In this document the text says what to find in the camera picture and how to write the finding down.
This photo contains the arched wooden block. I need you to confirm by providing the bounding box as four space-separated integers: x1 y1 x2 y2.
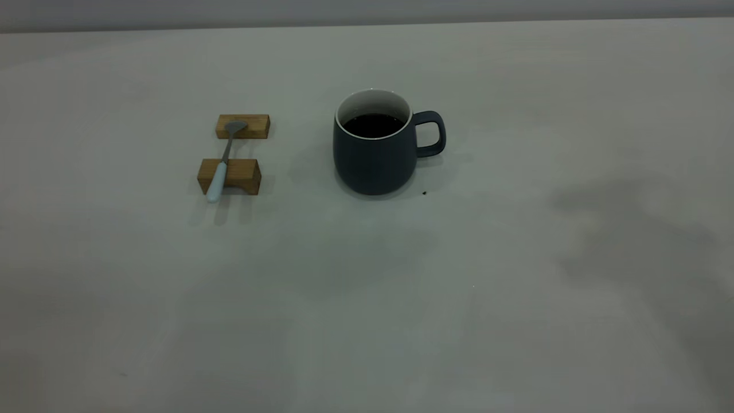
197 158 262 196

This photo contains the flat wooden block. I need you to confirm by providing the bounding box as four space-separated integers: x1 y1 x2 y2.
215 114 271 140

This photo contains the dark grey ceramic mug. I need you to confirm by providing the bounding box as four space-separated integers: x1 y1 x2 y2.
333 88 447 196

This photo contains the spoon with pale blue handle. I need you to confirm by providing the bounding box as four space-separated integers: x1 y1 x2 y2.
206 120 249 204

